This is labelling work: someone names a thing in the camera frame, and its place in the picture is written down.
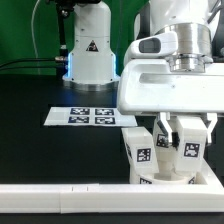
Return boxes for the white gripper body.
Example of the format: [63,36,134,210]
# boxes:
[117,59,224,115]

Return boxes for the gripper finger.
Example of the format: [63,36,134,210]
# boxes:
[156,112,177,147]
[205,113,218,144]

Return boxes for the white L-shaped fence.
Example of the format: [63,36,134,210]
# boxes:
[0,164,224,213]

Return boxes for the white marker sheet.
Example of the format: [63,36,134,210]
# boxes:
[44,107,137,127]

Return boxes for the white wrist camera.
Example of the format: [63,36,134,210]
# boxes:
[124,31,178,64]

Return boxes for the black cable upper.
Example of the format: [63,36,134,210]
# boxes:
[0,57,69,69]

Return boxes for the black cable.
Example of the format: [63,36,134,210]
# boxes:
[0,64,69,73]
[0,57,69,69]

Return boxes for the white thin cable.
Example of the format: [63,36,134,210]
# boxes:
[30,0,44,76]

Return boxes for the black cable lower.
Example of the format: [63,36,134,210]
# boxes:
[0,64,69,73]

